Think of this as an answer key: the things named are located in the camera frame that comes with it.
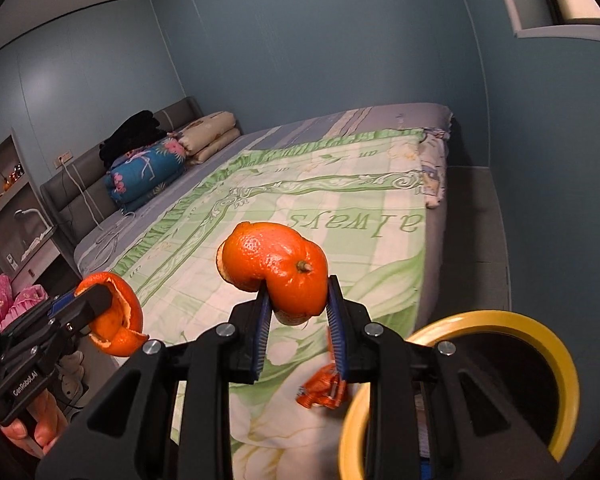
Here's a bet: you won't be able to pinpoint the white desk lamp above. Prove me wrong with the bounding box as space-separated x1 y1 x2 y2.
13 208 52 242

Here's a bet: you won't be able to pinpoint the beige folded quilt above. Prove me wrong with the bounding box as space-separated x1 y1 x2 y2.
179 110 242 166

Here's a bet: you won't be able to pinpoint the yellow rimmed waste bin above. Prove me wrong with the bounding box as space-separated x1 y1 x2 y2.
338 310 580 480

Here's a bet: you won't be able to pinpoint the blue floral folded quilt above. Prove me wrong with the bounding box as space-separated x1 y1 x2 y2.
104 138 188 214

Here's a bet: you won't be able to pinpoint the white slippers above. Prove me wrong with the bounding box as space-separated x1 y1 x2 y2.
59 350 87 397

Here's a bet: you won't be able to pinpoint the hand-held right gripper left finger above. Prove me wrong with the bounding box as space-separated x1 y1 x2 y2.
35 294 274 480

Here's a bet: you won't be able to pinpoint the shelf ornaments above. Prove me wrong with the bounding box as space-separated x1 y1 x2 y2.
0 161 27 213

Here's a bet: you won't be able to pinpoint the white charging cable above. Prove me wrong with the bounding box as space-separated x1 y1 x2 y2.
62 160 136 266

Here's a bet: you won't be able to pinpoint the bedside shelf unit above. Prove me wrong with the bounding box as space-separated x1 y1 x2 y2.
0 126 65 288

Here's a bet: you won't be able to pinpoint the orange peel with stem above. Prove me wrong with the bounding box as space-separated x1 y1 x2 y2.
216 221 330 326

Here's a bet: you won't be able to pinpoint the person's left hand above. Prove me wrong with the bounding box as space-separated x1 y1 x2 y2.
0 389 64 459

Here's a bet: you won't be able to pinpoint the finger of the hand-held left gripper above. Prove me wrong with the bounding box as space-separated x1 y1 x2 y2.
49 283 114 334
46 294 81 317

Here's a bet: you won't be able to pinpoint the black folded clothes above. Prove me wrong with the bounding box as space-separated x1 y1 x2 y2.
98 110 168 168

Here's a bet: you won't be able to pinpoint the grey padded headboard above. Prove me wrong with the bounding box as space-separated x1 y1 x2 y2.
40 96 204 247

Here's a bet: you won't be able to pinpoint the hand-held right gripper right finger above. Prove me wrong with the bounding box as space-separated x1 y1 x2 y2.
326 274 564 480

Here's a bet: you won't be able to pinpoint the curled orange peel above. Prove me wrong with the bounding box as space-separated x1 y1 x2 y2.
74 270 149 359

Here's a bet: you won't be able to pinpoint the bed with grey sheet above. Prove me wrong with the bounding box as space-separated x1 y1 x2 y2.
40 96 454 480

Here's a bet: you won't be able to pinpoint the green floral blanket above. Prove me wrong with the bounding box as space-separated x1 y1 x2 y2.
112 128 429 480

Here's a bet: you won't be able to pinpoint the orange snack wrapper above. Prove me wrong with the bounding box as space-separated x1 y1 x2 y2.
295 326 349 410

